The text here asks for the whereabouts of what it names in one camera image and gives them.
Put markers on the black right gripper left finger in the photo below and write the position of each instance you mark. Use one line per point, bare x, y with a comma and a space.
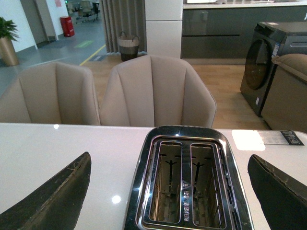
56, 204

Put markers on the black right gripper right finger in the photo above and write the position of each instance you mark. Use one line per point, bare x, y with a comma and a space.
283, 199

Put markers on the black label sticker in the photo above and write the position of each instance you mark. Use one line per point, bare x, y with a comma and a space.
291, 137

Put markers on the beige sofa with cushion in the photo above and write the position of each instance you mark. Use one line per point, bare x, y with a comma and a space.
286, 103

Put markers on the chrome two-slot toaster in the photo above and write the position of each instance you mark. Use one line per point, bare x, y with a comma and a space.
187, 179

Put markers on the beige chair left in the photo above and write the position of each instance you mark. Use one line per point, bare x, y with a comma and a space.
52, 93

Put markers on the beige chair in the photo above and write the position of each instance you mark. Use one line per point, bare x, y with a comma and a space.
52, 93
153, 91

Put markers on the beige chair right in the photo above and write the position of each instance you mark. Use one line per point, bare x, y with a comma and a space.
153, 91

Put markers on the gold plant pot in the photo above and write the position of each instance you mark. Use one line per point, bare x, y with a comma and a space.
7, 52

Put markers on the dark front-load washing machine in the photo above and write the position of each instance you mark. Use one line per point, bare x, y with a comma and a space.
270, 39

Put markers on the woven laundry basket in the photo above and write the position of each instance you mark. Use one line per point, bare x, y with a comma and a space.
128, 46

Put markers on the grey kitchen counter cabinet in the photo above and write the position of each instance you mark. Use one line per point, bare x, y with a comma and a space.
227, 32

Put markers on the green potted plant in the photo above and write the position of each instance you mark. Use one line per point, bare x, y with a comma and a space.
8, 29

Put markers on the grey curtain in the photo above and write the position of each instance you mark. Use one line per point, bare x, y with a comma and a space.
123, 16

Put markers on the white tall cabinet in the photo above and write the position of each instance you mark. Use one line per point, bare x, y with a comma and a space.
163, 20

